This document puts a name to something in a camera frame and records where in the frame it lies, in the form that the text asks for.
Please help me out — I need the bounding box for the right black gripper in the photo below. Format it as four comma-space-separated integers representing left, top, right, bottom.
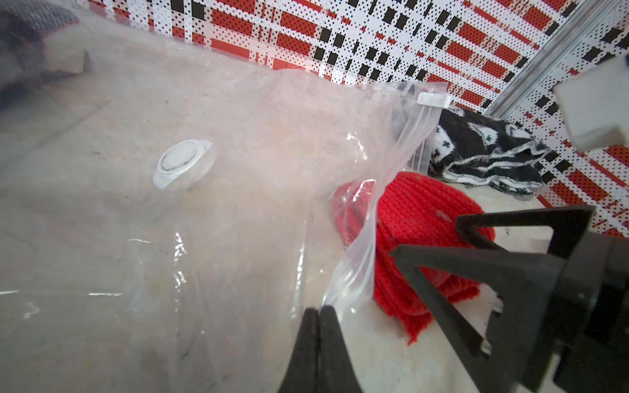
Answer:
392, 205, 628, 392

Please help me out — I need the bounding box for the white bag zip slider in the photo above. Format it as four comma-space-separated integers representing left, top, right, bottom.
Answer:
417, 92, 452, 109

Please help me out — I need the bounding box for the red knitted scarf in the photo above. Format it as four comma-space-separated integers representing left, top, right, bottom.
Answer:
331, 171, 496, 345

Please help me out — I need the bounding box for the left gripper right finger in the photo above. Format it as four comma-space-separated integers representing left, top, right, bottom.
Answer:
319, 306, 362, 393

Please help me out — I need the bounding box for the black smiley pattern scarf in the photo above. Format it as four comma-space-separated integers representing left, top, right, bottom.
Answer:
429, 106, 550, 197

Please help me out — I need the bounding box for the clear plastic vacuum bag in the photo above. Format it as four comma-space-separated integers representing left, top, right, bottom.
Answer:
1, 1, 446, 392

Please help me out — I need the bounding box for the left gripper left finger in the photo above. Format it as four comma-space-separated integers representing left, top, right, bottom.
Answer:
278, 308, 320, 393

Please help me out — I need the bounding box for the white vacuum bag valve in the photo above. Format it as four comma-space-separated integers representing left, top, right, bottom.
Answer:
152, 139, 217, 190

